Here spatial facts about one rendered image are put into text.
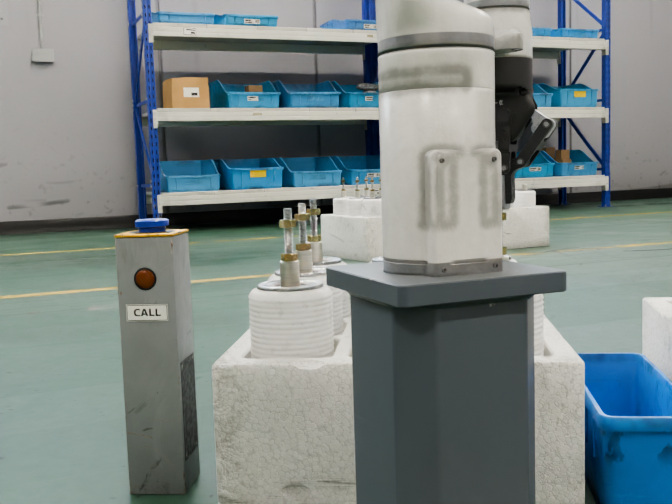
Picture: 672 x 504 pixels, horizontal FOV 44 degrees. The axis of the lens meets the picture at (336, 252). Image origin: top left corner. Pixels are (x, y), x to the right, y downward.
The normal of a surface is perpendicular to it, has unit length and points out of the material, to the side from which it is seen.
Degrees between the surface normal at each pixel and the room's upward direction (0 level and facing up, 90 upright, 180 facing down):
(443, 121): 90
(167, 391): 90
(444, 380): 90
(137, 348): 90
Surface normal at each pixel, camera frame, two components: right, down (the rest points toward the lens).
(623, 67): 0.39, 0.08
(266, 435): -0.10, 0.11
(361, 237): -0.87, 0.07
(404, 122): -0.61, 0.10
